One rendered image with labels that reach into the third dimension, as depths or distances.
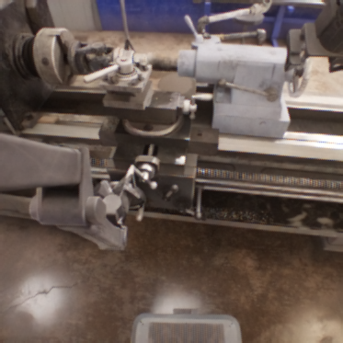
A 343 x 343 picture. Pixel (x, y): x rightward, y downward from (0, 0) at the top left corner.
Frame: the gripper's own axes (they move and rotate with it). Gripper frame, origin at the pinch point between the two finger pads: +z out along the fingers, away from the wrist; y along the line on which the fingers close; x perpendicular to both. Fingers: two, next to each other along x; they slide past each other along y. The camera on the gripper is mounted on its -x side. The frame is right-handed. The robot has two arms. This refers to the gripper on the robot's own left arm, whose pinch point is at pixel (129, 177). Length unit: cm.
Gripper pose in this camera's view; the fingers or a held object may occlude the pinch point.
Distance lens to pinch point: 93.8
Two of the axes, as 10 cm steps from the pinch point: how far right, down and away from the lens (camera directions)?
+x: 6.2, 5.6, 5.6
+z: 1.3, -7.7, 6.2
